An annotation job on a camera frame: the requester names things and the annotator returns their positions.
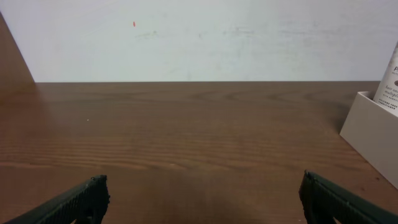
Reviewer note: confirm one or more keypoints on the white box pink inside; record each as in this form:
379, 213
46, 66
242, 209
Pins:
372, 131

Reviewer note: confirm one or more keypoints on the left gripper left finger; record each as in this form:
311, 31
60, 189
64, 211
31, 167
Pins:
84, 203

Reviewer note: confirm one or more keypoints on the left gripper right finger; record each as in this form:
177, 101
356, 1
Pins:
326, 202

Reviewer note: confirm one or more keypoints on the white Pantene tube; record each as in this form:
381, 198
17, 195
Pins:
386, 94

